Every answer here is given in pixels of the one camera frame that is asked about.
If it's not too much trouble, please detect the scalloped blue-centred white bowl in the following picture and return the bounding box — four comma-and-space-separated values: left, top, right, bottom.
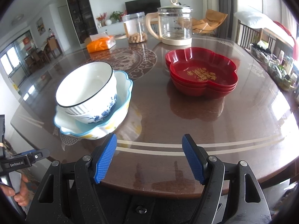
53, 70, 134, 141

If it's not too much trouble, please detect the white bowl black rim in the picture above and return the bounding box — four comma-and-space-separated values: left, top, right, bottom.
55, 62, 117, 113

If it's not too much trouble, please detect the white bowl blue floral pattern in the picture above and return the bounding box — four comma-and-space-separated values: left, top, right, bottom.
64, 93, 118, 124

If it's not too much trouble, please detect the left hand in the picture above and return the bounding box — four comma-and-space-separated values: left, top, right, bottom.
0, 173, 31, 207

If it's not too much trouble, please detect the red plate stack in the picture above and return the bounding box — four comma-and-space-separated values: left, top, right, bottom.
165, 47, 238, 99

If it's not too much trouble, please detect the orange tissue pack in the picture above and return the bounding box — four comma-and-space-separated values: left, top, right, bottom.
86, 35, 116, 54

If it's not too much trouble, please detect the wooden dining chair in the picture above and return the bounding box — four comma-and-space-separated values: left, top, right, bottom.
47, 36, 62, 58

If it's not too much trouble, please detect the white tv cabinet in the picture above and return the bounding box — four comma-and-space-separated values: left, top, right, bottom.
97, 22, 126, 35

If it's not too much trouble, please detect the tan lounge chair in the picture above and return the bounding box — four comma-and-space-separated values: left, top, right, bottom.
192, 9, 228, 34

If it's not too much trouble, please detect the clear plastic snack jar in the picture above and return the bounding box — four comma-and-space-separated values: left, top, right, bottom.
122, 12, 147, 44

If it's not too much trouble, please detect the red flower vase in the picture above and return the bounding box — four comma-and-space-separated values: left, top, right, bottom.
96, 12, 107, 28

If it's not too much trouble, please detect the green potted plant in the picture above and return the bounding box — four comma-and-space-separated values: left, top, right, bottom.
110, 11, 125, 22

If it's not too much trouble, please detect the white pillow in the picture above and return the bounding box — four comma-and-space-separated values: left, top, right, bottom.
234, 10, 277, 29

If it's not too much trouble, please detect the dark display cabinet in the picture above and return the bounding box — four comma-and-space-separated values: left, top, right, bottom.
66, 0, 97, 44

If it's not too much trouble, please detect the black television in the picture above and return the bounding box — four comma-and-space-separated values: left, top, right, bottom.
125, 0, 161, 15

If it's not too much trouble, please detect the glass kettle cream handle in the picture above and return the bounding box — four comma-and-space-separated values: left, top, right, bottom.
145, 0, 193, 46

